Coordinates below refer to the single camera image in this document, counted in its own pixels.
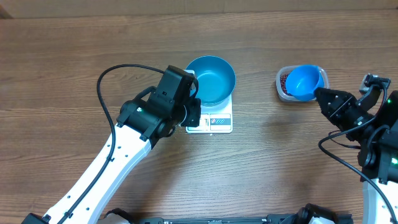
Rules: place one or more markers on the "blue measuring scoop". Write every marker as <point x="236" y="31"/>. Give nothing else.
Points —
<point x="302" y="82"/>

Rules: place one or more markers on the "white digital kitchen scale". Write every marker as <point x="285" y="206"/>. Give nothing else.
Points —
<point x="215" y="119"/>

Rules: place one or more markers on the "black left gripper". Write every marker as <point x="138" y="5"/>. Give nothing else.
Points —
<point x="194" y="106"/>

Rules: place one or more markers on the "red beans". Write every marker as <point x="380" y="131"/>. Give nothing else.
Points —
<point x="283" y="79"/>

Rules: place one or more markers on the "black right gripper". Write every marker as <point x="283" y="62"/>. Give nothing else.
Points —
<point x="341" y="101"/>

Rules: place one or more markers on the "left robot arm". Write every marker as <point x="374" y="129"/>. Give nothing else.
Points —
<point x="152" y="115"/>

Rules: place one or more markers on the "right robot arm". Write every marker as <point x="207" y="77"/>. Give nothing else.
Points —
<point x="372" y="122"/>

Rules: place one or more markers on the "teal bowl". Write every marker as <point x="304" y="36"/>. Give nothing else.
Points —
<point x="216" y="79"/>

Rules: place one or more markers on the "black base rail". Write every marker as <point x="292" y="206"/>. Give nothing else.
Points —
<point x="309" y="214"/>

